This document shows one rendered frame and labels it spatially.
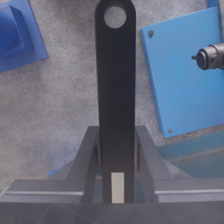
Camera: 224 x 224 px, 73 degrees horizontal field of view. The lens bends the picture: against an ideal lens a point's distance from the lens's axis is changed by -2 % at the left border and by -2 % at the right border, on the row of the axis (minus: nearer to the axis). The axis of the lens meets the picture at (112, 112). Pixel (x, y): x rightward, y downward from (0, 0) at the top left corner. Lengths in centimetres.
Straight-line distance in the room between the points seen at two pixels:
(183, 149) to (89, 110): 111
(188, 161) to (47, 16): 131
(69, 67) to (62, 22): 32
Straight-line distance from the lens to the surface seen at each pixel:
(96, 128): 15
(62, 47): 132
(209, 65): 85
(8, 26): 121
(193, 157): 25
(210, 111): 139
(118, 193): 17
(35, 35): 139
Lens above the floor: 125
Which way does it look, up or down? 73 degrees down
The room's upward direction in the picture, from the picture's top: 177 degrees counter-clockwise
